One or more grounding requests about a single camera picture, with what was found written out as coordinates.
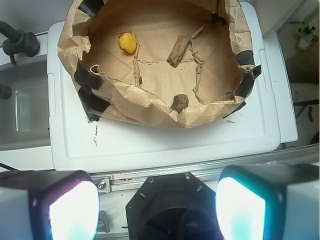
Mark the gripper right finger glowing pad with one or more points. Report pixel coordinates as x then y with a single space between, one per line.
269 202

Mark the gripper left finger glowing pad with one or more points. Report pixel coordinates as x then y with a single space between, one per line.
48 205

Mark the yellow rubber duck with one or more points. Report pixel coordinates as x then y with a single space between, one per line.
127 42

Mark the white plastic bin lid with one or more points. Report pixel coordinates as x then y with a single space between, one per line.
111 145

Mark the clear plastic container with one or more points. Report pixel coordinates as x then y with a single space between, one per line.
24 112

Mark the small dark rock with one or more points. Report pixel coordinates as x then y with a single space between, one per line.
180 102

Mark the brown paper bag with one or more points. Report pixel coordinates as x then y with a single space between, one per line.
217 71

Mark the dark grey clamp knob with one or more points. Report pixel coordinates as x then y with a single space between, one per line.
17 41

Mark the piece of wood bark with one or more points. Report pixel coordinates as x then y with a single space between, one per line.
178 50

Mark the black octagonal mount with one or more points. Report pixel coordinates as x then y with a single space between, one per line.
173 207

